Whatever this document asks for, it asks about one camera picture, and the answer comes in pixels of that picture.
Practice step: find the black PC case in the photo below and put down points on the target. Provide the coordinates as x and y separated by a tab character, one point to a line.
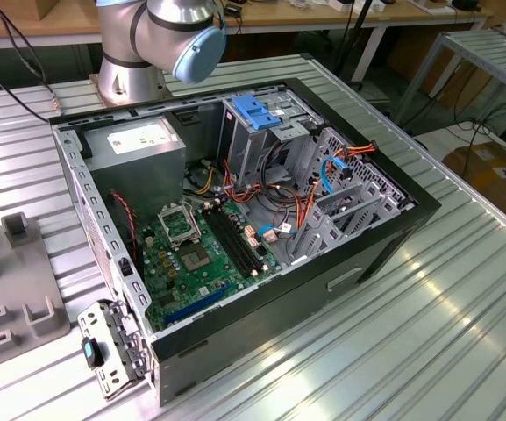
279	307

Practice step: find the blue expansion slot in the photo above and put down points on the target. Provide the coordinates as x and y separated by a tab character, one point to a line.
195	305

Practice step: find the metal slat side table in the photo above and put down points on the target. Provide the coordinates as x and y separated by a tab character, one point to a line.
476	48

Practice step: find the black case fan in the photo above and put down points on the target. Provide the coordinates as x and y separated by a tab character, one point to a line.
121	228

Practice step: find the silver hinged slot bracket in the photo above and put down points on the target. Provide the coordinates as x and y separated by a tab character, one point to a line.
92	320

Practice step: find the silver optical drive bay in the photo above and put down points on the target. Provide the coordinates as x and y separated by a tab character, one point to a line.
244	149

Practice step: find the brown cardboard box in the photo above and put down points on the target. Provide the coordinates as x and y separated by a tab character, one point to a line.
489	175

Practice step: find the silver power supply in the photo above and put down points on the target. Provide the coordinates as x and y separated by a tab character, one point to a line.
138	175

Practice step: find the wooden desk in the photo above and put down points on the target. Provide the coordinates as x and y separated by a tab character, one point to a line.
279	19

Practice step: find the CPU socket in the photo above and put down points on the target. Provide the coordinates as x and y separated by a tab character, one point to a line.
195	259

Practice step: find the blue plastic drive latch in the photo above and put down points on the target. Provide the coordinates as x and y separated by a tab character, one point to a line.
252	112

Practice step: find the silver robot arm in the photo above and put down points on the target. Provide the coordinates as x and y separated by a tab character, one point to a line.
160	26

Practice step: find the black RAM slot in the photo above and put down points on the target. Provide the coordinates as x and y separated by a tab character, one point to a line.
243	237
225	244
231	241
237	240

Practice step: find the silver disk bay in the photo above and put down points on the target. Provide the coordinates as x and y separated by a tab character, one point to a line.
366	204

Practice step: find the green motherboard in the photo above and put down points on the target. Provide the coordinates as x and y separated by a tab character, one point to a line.
208	280

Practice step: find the black latch with blue tab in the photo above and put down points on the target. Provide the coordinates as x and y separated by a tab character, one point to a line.
88	351

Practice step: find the grey parts rack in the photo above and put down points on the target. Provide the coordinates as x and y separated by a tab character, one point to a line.
16	272

